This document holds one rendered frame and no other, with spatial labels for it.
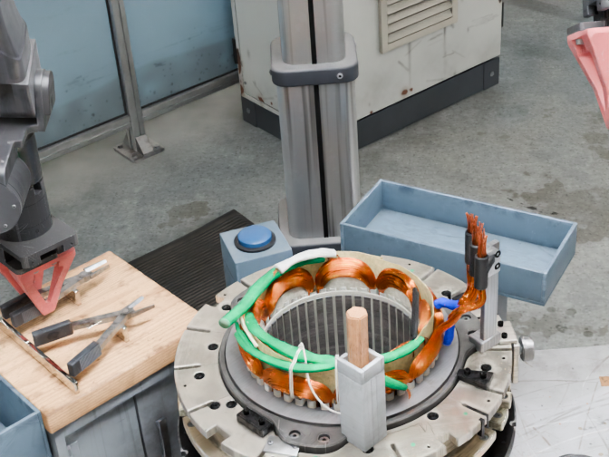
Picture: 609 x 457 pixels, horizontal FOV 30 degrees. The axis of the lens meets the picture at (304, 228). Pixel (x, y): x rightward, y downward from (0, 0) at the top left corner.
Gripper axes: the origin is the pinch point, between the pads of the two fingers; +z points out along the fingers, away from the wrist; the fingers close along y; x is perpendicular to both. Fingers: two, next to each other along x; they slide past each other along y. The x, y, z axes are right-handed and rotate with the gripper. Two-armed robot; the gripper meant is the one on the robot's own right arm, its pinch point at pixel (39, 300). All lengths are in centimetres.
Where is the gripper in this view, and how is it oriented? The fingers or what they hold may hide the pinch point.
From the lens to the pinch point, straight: 122.8
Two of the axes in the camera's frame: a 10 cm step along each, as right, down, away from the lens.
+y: 6.8, 3.6, -6.4
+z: 0.5, 8.5, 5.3
